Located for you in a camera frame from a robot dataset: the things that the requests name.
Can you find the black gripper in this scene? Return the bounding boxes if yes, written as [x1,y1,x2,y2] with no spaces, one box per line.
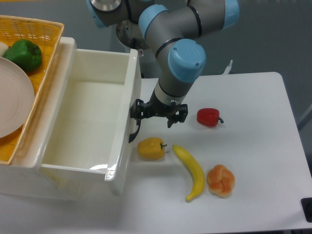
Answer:
[130,96,188,128]

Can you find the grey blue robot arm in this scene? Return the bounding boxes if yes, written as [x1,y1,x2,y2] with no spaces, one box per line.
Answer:
[87,0,240,126]

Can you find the white drawer cabinet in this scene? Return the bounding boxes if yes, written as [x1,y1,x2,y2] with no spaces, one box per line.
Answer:
[0,37,82,200]

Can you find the yellow bell pepper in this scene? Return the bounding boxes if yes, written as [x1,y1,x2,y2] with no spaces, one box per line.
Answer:
[137,137,167,160]

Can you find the red bell pepper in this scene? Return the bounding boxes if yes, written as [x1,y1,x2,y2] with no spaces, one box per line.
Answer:
[196,108,224,127]

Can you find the yellow banana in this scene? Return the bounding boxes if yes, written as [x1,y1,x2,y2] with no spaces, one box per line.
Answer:
[172,145,205,202]

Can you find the orange knotted bread roll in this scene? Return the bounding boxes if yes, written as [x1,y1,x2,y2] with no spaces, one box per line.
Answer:
[206,164,235,198]

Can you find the yellow woven basket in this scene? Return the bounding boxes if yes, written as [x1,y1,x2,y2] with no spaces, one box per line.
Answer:
[0,15,64,165]

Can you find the green bell pepper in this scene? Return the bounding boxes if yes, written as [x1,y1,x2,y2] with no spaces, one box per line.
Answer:
[3,39,42,72]

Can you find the beige plate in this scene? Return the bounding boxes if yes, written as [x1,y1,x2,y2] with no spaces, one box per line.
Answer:
[0,58,35,137]

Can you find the white round vegetable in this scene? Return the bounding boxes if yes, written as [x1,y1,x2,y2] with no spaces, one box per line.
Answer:
[0,42,9,57]

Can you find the black object at table edge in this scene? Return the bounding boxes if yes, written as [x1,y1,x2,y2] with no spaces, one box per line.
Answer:
[301,197,312,223]

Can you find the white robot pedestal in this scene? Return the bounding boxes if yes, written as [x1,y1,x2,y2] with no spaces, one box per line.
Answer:
[116,19,234,80]

